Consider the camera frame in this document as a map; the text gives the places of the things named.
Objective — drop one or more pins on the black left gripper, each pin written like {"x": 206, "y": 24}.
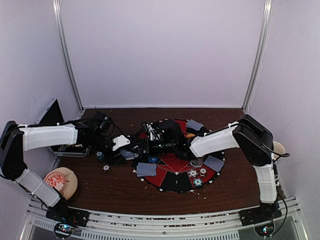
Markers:
{"x": 115, "y": 158}

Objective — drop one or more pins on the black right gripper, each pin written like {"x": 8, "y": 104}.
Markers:
{"x": 146, "y": 143}

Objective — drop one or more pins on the grey cards seat two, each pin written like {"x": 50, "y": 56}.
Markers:
{"x": 146, "y": 169}

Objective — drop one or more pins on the orange big blind button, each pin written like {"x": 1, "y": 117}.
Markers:
{"x": 190, "y": 135}

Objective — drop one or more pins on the brown red chip stack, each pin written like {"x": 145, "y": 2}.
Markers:
{"x": 106, "y": 168}

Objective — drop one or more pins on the green blue chip stack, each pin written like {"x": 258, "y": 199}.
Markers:
{"x": 100, "y": 156}

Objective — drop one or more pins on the grey cards seat six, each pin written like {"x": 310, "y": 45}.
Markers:
{"x": 192, "y": 124}

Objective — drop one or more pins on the blue orange poker chip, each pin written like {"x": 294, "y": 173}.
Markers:
{"x": 192, "y": 173}

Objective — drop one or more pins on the brown white poker chip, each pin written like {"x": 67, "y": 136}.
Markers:
{"x": 203, "y": 172}

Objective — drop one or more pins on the green blue poker chip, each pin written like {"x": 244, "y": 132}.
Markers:
{"x": 198, "y": 182}

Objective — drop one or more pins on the grey cards seat nine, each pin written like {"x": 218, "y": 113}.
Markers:
{"x": 214, "y": 163}

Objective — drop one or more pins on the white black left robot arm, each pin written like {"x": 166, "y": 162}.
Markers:
{"x": 89, "y": 132}

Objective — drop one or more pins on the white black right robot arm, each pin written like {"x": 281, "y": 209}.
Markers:
{"x": 255, "y": 141}

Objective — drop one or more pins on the blue small blind button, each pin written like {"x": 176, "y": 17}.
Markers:
{"x": 153, "y": 159}

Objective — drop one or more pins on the round red black poker mat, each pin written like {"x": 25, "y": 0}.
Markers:
{"x": 172, "y": 173}

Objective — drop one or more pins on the clear dealer button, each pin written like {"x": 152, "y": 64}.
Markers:
{"x": 197, "y": 163}

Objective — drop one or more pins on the beige red patterned bowl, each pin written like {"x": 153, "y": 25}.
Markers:
{"x": 64, "y": 180}

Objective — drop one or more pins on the aluminium poker case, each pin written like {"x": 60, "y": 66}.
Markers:
{"x": 51, "y": 113}

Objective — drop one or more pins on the beige ceramic mug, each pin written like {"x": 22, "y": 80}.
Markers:
{"x": 278, "y": 148}

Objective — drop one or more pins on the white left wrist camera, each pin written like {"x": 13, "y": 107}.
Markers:
{"x": 119, "y": 142}

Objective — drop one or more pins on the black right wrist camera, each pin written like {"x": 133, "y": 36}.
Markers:
{"x": 171, "y": 131}

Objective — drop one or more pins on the aluminium front rail base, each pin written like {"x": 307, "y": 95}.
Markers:
{"x": 223, "y": 225}

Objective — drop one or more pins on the left aluminium frame post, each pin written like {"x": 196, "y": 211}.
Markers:
{"x": 65, "y": 53}

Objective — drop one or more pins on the aluminium frame post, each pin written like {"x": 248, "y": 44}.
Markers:
{"x": 65, "y": 53}
{"x": 260, "y": 50}

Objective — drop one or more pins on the right aluminium frame post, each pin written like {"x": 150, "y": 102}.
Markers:
{"x": 260, "y": 50}

